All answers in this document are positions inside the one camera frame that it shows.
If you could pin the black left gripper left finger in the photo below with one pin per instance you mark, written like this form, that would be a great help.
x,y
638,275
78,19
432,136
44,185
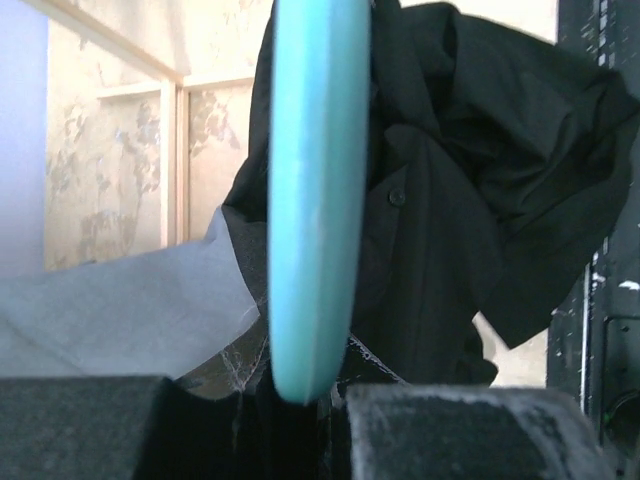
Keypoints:
x,y
203,426

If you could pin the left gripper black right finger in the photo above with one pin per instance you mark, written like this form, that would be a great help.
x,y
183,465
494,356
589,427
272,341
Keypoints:
x,y
379,427

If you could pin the black shirt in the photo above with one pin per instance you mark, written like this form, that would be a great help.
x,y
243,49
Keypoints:
x,y
497,164

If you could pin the teal plastic hanger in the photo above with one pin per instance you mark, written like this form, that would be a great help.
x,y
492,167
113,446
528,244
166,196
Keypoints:
x,y
317,177

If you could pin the grey hanging shirt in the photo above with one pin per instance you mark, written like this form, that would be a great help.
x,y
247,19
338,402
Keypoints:
x,y
164,312

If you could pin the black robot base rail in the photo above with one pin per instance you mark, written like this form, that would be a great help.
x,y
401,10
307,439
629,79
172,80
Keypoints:
x,y
593,340

